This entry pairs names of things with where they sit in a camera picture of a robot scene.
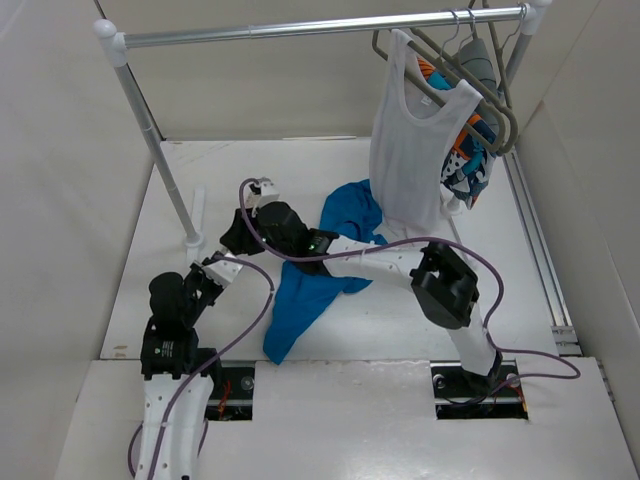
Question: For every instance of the colourful patterned garment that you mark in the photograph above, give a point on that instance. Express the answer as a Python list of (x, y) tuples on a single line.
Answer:
[(468, 166)]

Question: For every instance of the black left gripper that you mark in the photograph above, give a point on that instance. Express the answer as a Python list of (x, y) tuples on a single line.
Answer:
[(197, 271)]

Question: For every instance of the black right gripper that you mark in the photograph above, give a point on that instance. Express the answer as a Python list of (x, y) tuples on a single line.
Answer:
[(239, 238)]

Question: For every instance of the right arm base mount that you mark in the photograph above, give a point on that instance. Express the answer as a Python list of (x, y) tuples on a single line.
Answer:
[(458, 397)]

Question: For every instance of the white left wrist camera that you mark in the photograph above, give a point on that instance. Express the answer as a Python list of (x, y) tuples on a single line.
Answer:
[(222, 268)]

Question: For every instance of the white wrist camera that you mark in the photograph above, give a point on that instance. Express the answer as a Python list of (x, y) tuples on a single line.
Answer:
[(222, 268), (260, 193)]

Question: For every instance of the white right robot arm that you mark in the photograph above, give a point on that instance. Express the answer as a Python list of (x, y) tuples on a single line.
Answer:
[(444, 285)]

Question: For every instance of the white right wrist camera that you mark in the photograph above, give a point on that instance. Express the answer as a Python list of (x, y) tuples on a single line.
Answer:
[(260, 193)]

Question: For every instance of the white tank top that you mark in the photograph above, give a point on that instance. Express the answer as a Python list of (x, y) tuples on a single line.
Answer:
[(410, 140)]

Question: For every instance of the grey rear hanger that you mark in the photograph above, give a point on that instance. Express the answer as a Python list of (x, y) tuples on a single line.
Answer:
[(504, 104)]

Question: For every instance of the blue t shirt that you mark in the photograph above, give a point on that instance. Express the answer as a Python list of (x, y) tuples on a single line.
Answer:
[(301, 299)]

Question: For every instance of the grey hanger with patterned garment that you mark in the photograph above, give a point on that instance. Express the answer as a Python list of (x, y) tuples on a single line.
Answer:
[(485, 15)]

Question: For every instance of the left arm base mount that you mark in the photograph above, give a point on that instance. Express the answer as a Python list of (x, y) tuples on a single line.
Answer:
[(232, 397)]

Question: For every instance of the grey hanger with tank top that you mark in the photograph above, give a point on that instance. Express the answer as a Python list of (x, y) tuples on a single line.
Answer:
[(453, 71)]

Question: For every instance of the silver clothes rack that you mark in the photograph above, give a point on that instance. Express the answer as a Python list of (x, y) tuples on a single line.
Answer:
[(115, 44)]

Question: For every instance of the grey garment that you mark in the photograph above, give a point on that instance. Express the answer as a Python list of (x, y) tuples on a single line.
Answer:
[(473, 56)]

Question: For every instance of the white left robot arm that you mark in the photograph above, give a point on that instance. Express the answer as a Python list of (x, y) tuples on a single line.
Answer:
[(178, 375)]

